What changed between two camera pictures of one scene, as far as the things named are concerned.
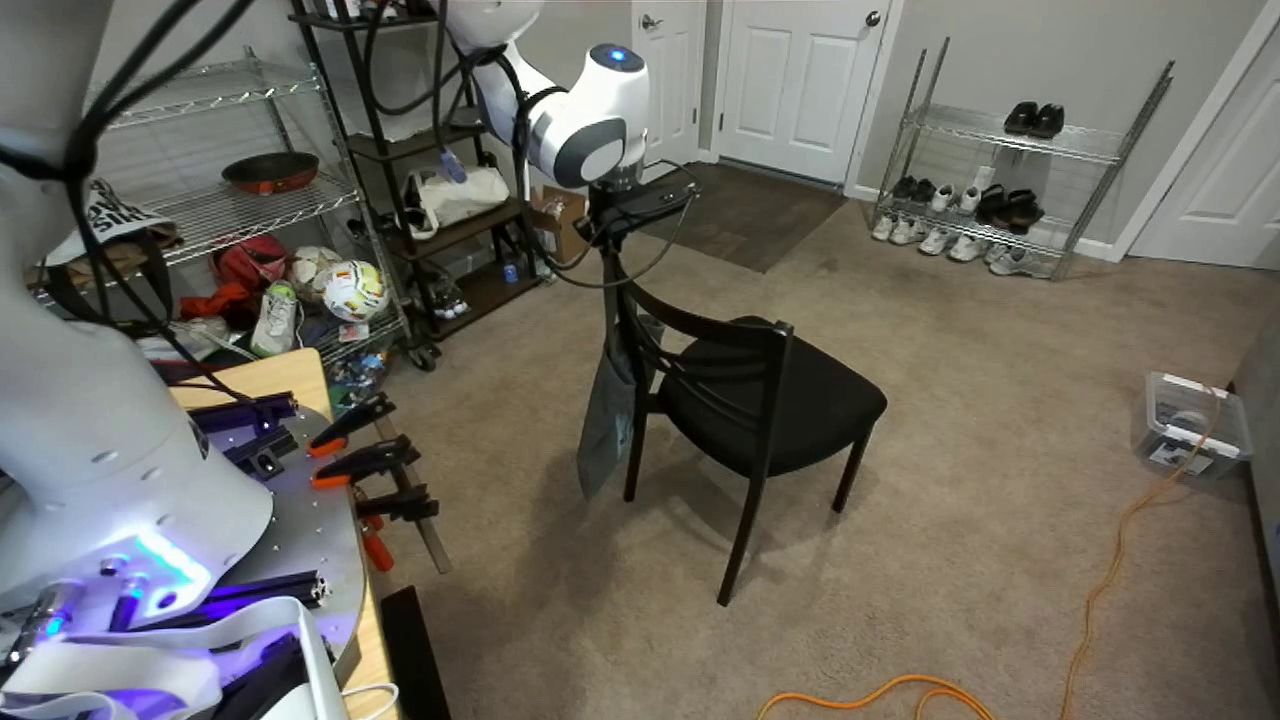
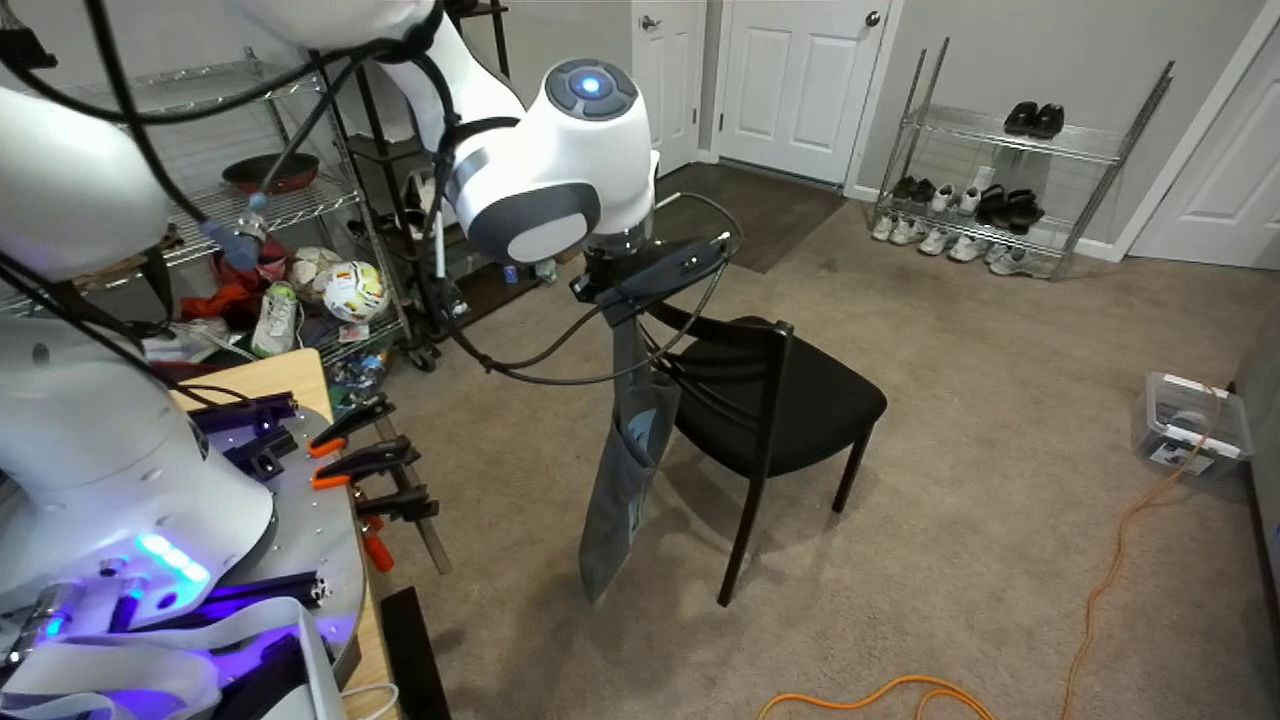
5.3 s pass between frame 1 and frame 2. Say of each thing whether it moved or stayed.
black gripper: moved
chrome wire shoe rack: stayed
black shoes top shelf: stayed
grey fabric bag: moved
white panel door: stayed
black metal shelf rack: stayed
